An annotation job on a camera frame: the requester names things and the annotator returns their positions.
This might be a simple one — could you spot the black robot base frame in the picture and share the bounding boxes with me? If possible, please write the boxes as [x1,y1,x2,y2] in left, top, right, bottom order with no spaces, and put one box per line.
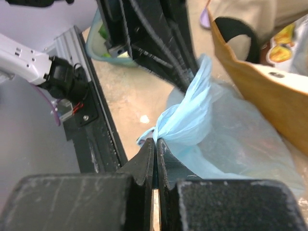
[52,26,128,173]

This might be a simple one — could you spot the brown Trader Joe's tote bag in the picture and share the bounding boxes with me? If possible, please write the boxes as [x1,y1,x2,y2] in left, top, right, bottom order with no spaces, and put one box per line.
[207,0,308,154]

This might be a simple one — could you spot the brown white chips bag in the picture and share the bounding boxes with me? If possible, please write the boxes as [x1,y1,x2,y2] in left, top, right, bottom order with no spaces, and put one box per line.
[260,15,308,76]

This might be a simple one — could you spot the light blue plastic bag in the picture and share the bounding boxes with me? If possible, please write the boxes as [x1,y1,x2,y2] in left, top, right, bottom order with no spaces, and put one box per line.
[137,55,305,195]

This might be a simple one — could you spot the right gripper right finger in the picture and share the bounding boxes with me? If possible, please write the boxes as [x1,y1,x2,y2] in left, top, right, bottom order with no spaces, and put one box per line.
[156,139,308,231]

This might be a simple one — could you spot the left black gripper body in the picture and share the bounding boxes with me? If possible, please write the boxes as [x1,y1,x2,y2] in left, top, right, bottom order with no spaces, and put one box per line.
[96,0,193,73]

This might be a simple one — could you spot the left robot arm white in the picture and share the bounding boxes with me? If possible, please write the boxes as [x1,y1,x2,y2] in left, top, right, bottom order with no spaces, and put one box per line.
[0,0,198,103]

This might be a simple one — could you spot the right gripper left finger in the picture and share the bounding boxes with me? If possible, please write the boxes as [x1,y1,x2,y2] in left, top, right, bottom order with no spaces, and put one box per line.
[0,138,155,231]

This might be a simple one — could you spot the teal fruit tray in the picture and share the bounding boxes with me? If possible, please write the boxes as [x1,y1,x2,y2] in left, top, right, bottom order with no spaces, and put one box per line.
[86,9,137,67]

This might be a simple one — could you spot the lavender cutting board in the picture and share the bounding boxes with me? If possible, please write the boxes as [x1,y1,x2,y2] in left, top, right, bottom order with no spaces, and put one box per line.
[199,8,210,30]

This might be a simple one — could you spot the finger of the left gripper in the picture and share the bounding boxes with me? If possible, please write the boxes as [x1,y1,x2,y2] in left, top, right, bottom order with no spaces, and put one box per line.
[134,43,198,92]

